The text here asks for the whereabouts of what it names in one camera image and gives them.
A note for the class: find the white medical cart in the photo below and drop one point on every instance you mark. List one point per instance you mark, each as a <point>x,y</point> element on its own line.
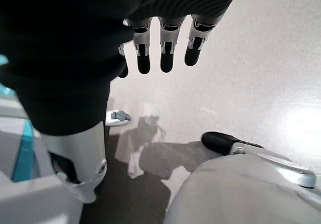
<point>22,196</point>

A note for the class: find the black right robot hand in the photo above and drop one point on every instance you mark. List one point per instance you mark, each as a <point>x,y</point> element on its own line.
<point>62,58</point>

